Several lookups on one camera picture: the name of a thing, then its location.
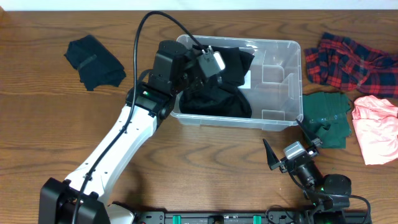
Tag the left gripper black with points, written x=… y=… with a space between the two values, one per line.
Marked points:
x=189 y=56

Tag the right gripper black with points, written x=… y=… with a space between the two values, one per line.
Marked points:
x=274 y=162

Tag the large black garment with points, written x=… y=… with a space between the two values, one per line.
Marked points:
x=215 y=103

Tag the black cloth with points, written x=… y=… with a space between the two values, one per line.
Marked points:
x=95 y=64
x=237 y=64

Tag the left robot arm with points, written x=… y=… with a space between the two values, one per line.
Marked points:
x=82 y=197

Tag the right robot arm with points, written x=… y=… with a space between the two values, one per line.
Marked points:
x=328 y=193

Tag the dark green folded cloth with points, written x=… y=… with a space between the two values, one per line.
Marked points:
x=325 y=114

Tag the white label in bin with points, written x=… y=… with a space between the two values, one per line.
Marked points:
x=247 y=81

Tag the clear plastic storage bin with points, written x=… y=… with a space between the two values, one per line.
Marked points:
x=275 y=95

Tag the pink crumpled garment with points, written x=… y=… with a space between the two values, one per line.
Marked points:
x=375 y=126

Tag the red plaid flannel shirt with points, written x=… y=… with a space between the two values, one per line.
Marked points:
x=348 y=65

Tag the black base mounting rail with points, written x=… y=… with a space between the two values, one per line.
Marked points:
x=270 y=216

